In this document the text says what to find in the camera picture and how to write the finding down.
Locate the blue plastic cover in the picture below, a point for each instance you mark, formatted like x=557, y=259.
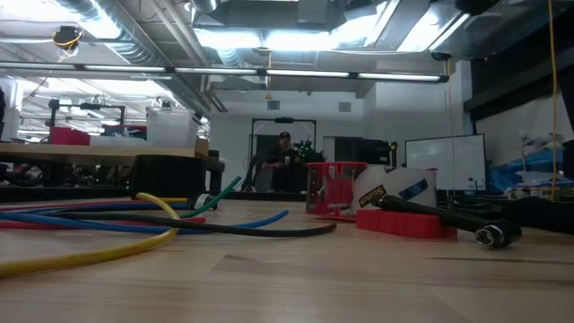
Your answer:
x=529, y=172

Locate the black cabinet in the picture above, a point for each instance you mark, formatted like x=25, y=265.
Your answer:
x=359, y=152

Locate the whiteboard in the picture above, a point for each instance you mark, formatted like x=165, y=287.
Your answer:
x=444, y=161

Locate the red tape dispenser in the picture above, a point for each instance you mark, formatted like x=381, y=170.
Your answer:
x=336, y=188

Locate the LED light bar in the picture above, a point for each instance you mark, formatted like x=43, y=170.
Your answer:
x=215, y=71

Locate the black ratchet wrench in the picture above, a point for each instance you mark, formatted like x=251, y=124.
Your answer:
x=448, y=219

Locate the cardboard box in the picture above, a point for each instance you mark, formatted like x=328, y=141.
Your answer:
x=202, y=147

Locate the red bit holder block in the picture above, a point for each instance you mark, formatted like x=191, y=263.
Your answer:
x=394, y=224

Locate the clear plastic storage bins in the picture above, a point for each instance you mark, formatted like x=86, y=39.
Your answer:
x=172, y=128

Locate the wooden workbench grey legs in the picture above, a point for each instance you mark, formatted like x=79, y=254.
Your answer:
x=89, y=154

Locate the white tape roll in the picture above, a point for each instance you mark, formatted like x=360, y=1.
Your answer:
x=403, y=179

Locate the person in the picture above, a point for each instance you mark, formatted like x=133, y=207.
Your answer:
x=282, y=163

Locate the black aluminium table frame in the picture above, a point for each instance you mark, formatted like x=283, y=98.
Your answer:
x=67, y=194

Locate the black robot station frame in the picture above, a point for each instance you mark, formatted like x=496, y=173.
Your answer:
x=283, y=120

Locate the red storage bin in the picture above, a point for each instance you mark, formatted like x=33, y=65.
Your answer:
x=69, y=136

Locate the black round camera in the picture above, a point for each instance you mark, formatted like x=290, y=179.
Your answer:
x=67, y=38

